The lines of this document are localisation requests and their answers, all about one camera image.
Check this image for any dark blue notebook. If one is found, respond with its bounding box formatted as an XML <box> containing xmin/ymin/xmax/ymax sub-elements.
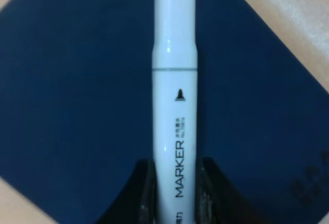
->
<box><xmin>0</xmin><ymin>0</ymin><xmax>329</xmax><ymax>224</ymax></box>

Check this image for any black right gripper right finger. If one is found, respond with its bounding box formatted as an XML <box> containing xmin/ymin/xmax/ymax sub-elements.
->
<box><xmin>196</xmin><ymin>157</ymin><xmax>259</xmax><ymax>223</ymax></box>

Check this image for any white marker pen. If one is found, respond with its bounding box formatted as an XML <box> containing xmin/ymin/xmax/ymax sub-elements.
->
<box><xmin>152</xmin><ymin>0</ymin><xmax>198</xmax><ymax>223</ymax></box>

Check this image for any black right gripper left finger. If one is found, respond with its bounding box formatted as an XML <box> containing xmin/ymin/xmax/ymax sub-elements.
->
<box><xmin>96</xmin><ymin>159</ymin><xmax>157</xmax><ymax>224</ymax></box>

